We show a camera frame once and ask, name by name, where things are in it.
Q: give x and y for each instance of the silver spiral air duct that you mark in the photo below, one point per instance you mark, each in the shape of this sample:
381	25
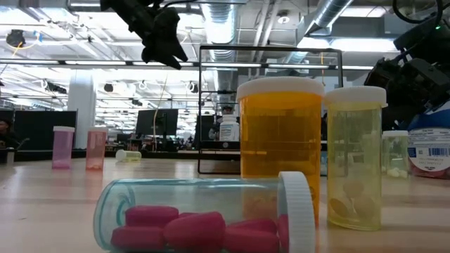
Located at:
219	21

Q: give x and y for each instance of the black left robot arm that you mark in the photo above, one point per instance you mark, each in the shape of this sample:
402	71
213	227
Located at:
123	10

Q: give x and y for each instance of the yellow pill vial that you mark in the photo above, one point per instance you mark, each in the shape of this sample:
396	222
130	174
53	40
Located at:
353	158

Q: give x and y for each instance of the black partition panel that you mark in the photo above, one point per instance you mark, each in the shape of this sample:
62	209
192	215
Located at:
42	130

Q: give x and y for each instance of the person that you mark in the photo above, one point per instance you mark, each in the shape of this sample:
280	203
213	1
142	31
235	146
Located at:
5	135

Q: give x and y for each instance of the yellow-green pill vial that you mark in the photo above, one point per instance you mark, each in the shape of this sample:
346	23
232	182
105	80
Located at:
128	156
394	154

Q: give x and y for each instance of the blue-capped gummy jar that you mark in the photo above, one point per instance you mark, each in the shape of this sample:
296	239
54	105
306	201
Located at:
429	151

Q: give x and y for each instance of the clear vial with red pills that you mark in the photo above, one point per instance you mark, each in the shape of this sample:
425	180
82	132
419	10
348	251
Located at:
197	196

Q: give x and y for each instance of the orange pill vial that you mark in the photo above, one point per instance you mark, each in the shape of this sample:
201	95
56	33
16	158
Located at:
96	149

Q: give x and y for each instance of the large orange pill bottle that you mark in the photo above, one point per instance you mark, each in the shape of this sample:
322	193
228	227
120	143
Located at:
281	133

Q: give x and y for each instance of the black aluminium table frame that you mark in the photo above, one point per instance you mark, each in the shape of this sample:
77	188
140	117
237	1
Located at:
168	155

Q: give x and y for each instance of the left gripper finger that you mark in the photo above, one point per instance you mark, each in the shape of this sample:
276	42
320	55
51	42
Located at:
153	55
176	54

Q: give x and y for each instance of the pink pill vial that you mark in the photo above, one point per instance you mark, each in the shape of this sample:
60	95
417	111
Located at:
63	147

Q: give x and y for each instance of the black ceiling-mounted device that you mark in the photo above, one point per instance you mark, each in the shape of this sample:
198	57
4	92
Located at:
15	38

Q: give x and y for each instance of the black computer monitor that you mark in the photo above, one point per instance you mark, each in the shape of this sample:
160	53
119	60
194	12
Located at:
165	121

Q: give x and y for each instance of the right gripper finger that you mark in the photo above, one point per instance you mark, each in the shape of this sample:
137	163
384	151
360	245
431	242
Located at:
386	81

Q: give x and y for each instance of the white plastic medicine bottle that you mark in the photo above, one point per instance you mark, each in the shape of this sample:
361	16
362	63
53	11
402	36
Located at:
229	131

